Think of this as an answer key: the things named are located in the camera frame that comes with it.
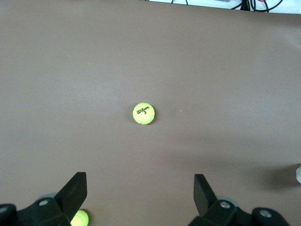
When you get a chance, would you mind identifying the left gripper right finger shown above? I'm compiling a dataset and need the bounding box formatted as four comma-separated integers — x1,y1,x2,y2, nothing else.
188,174,287,226

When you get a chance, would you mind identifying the black floor cable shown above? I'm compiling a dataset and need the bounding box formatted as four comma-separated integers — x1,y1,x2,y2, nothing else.
230,0,257,12

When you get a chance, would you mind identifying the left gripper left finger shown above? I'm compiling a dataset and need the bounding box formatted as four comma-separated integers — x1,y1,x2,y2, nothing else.
0,172,87,226

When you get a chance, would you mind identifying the yellow-green tennis ball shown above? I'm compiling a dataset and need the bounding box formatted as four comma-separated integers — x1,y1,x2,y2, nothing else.
70,209,90,226
132,102,156,125

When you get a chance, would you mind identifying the brown table mat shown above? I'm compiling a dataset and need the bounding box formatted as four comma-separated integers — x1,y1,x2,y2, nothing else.
0,0,301,226

